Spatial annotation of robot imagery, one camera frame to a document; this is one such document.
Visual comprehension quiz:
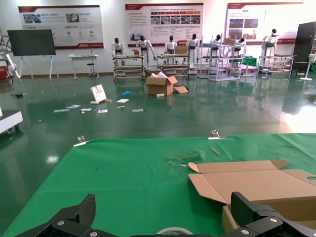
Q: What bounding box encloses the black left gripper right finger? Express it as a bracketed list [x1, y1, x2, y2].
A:
[222, 192, 316, 237]

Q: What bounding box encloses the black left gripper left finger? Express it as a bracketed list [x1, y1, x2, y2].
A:
[14, 194, 109, 237]

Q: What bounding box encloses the open flat cardboard box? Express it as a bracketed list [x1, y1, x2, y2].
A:
[188, 159, 316, 234]

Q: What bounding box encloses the large open cardboard box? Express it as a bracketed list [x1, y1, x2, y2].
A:
[145, 71, 178, 96]

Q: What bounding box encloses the green table cloth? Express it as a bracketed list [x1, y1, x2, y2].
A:
[0, 133, 316, 237]

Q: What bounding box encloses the silver binder clip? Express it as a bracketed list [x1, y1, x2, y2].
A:
[73, 135, 89, 148]
[208, 130, 228, 140]

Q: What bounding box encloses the white tape roll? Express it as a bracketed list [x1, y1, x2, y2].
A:
[155, 227, 194, 236]

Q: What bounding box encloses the white wheeled cabinet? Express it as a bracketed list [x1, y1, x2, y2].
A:
[0, 107, 23, 135]

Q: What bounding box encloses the white red standing booklet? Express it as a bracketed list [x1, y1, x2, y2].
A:
[90, 84, 107, 103]

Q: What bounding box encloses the black stool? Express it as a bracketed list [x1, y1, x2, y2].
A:
[86, 63, 101, 79]

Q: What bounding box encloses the wheeled workbench rack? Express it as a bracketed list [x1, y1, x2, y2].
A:
[157, 53, 191, 76]
[113, 54, 146, 81]

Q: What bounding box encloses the white metal shelf rack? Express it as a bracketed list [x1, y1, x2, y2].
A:
[197, 37, 241, 81]

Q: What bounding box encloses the white desk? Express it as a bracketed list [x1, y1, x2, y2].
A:
[69, 54, 99, 81]

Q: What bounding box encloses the long grey workbench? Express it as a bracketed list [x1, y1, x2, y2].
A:
[258, 54, 297, 74]

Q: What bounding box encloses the white standing fan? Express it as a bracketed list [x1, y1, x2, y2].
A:
[299, 53, 316, 81]

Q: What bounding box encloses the white humanoid robot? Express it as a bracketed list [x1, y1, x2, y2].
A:
[135, 35, 158, 70]
[186, 34, 200, 75]
[164, 35, 177, 54]
[209, 34, 223, 50]
[111, 38, 126, 58]
[234, 37, 247, 53]
[261, 29, 279, 65]

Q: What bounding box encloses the black cabinet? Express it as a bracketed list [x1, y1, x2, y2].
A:
[291, 21, 316, 78]

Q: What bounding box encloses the black screen on stand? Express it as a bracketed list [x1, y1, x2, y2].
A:
[6, 29, 60, 81]

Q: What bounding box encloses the wall poster with photos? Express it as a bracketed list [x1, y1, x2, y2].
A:
[17, 5, 104, 50]

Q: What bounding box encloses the wall poster with dark pictures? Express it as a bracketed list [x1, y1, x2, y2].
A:
[226, 2, 304, 45]

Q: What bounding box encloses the wall poster with flow chart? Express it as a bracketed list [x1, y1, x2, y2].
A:
[124, 2, 204, 47]

